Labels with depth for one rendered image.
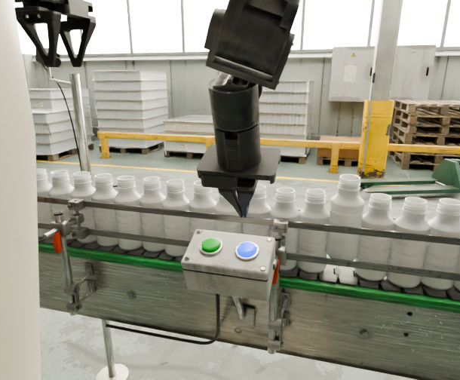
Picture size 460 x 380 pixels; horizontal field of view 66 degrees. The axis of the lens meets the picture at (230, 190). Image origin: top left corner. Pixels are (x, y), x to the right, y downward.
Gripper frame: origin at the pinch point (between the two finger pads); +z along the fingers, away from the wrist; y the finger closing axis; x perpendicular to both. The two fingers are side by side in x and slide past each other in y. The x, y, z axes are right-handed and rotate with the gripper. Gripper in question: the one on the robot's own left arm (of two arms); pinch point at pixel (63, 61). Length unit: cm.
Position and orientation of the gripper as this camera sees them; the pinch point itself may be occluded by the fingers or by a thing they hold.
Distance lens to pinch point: 66.3
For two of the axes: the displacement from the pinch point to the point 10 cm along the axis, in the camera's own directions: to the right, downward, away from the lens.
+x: 9.7, 0.8, -2.4
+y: -2.6, 3.0, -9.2
